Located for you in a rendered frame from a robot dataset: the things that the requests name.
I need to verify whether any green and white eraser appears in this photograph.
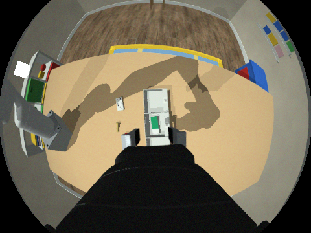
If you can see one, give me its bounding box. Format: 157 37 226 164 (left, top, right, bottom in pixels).
150 116 159 135

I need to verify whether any grey domino with black dots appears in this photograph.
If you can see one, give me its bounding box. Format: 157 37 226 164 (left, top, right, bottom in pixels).
116 97 124 111

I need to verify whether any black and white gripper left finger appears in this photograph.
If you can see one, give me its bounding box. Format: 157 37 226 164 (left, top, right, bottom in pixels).
121 128 140 150

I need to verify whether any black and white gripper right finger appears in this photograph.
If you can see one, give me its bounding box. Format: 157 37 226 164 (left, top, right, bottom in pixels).
168 127 186 147

